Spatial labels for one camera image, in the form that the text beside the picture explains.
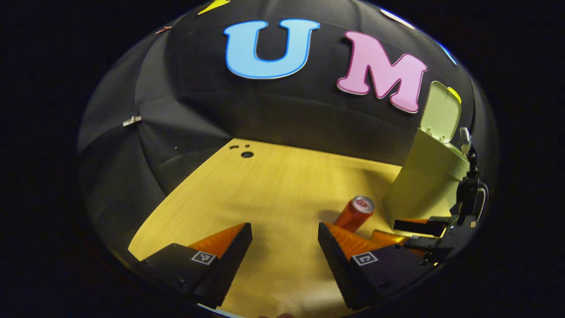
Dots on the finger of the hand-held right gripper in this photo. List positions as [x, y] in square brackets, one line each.
[423, 226]
[426, 244]

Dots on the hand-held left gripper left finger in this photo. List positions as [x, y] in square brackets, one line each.
[225, 269]

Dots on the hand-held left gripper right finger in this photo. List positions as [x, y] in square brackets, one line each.
[342, 269]

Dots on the pale green desktop garbage bin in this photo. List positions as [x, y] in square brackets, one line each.
[423, 176]

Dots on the orange pop can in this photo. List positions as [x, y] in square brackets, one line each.
[355, 214]

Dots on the wooden desktop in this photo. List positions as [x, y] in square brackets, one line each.
[273, 194]

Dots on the black backdrop cloth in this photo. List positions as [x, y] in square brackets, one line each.
[287, 115]

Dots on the silver metal clip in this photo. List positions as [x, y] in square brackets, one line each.
[131, 120]

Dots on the copper metal clip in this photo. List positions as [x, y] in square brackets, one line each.
[163, 30]

